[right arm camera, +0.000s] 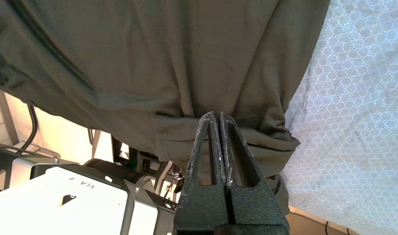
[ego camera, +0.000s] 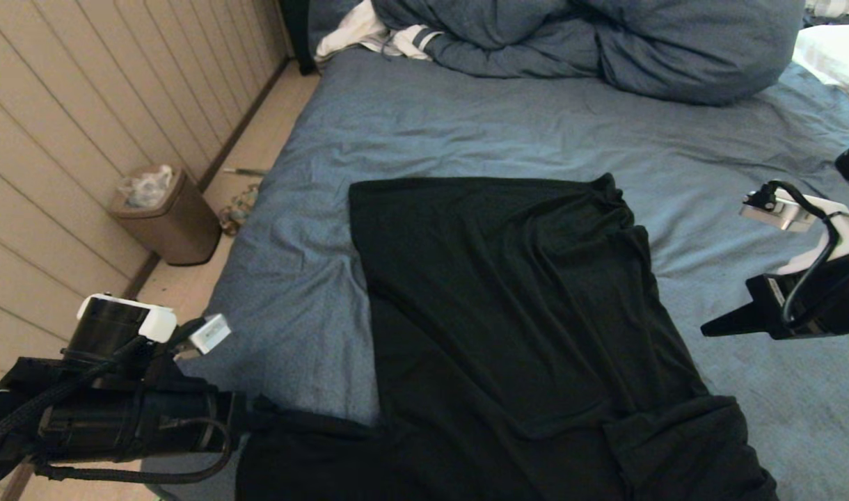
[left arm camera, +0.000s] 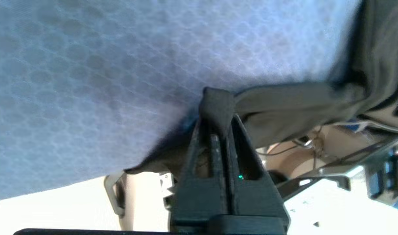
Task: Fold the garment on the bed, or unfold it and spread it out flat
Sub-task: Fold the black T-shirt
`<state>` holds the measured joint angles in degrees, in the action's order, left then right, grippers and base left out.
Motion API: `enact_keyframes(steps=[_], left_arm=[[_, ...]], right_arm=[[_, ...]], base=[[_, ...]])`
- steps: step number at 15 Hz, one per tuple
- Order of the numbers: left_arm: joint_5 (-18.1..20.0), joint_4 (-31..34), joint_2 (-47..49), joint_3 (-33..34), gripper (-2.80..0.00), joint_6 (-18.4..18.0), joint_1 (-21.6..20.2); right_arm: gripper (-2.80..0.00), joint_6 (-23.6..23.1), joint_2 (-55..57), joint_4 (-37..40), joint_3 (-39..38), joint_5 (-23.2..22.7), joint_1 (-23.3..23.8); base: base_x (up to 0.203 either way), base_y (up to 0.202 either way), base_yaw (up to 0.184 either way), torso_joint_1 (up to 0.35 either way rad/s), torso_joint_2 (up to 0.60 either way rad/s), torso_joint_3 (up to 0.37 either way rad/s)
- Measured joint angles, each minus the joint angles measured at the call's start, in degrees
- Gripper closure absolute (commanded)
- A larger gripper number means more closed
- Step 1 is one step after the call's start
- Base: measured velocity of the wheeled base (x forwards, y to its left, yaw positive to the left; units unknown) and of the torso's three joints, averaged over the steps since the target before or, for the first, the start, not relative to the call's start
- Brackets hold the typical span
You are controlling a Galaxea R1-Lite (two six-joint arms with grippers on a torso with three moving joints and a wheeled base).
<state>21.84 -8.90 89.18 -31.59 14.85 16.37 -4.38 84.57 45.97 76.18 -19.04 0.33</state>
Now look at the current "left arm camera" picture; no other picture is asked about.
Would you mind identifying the black moon print t-shirt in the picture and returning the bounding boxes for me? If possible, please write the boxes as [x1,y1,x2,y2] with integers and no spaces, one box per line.
[123,0,398,176]

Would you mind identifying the white cable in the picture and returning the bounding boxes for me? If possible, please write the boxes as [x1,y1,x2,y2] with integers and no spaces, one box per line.
[331,120,398,135]

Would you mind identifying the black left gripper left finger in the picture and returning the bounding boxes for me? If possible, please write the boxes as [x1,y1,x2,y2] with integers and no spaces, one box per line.
[170,118,231,234]

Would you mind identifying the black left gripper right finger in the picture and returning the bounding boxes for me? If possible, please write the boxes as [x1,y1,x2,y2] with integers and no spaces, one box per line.
[226,114,290,235]

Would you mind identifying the thin black wires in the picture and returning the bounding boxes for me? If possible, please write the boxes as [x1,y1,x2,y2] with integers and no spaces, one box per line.
[263,127,328,164]

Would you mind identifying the blue power adapter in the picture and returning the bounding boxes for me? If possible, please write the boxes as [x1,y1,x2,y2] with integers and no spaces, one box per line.
[343,120,363,132]

